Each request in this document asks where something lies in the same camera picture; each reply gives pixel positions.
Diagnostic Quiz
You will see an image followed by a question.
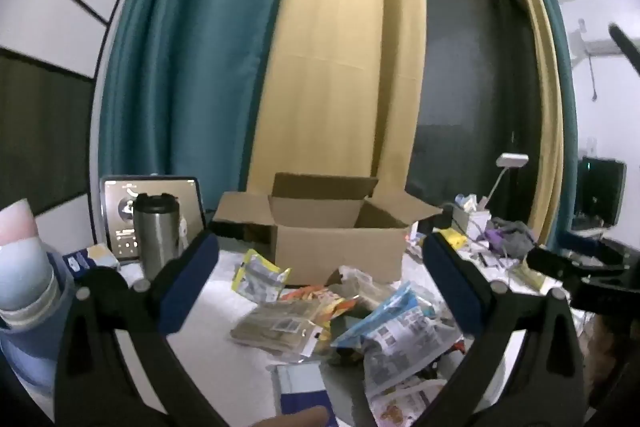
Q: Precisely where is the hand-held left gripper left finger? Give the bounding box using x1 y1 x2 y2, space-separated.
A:
55 231 226 427

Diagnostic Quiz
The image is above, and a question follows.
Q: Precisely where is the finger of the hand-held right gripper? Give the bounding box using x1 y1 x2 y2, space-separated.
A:
525 244 583 280

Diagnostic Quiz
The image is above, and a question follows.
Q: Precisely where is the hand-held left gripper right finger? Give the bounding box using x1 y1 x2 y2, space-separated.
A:
407 232 586 427

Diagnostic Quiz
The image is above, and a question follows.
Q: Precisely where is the yellow silver snack packet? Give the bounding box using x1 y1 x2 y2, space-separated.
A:
230 249 292 306

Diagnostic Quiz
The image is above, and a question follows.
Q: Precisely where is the clear brown snack packet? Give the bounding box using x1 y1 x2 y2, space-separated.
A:
230 299 327 360

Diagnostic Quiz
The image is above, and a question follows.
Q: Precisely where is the cardboard box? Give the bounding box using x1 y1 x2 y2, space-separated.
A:
212 172 444 286

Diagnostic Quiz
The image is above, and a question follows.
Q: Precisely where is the white pink snack packet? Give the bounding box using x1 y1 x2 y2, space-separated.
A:
367 376 451 427

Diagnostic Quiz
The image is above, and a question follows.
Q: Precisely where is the person's left hand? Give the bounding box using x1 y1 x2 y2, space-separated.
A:
247 406 330 427

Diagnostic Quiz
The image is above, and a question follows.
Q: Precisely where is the yellow tissue pack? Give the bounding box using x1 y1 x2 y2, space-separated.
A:
439 229 467 252

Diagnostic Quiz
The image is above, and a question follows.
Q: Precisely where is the purple grey cloth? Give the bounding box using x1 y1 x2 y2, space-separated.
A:
481 216 537 259

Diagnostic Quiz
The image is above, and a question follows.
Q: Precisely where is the steel travel tumbler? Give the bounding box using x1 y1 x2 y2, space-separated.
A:
132 193 189 282

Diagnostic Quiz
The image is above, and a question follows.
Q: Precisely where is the white storage basket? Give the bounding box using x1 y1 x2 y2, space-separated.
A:
451 193 490 235

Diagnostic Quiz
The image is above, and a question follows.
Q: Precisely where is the blue white snack packet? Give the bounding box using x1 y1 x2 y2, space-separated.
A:
331 282 465 399

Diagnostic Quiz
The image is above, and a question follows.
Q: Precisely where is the dark computer monitor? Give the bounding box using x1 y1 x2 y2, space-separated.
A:
572 156 628 230

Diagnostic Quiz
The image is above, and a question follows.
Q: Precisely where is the clear crinkled snack packet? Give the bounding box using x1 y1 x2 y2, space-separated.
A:
325 264 398 310

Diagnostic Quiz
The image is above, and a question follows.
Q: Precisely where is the tablet with lit screen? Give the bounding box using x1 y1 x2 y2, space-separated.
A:
100 176 207 264

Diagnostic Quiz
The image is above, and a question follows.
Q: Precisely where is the small blue white box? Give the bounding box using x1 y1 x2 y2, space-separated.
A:
64 243 122 282

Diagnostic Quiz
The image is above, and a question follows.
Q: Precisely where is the white desk lamp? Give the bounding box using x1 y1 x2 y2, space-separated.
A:
484 152 530 210

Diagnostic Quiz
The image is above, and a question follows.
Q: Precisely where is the orange snack packet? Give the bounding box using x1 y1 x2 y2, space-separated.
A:
282 286 359 330

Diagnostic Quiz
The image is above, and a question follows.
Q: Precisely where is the blue white book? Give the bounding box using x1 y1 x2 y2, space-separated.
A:
271 361 335 427

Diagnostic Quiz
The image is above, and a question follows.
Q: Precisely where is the narrow teal curtain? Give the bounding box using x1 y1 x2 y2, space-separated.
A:
531 0 580 238

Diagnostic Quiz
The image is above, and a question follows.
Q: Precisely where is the narrow yellow curtain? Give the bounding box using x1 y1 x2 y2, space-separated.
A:
504 0 565 235

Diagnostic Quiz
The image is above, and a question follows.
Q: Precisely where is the dark window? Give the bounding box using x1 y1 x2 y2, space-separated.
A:
404 0 545 228

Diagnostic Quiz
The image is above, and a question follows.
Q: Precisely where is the white air conditioner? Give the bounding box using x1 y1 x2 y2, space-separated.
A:
570 29 640 60

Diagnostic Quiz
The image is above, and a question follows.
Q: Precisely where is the black rod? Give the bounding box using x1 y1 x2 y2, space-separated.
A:
607 23 640 78

